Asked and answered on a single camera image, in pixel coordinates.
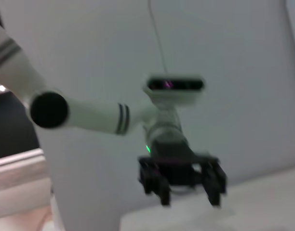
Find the black foam padded bracket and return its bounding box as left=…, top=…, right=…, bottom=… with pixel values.
left=137, top=154, right=228, bottom=207

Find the person in white t-shirt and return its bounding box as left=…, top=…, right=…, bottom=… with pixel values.
left=0, top=148, right=54, bottom=231

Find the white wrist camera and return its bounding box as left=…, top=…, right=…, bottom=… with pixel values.
left=142, top=73, right=206, bottom=105

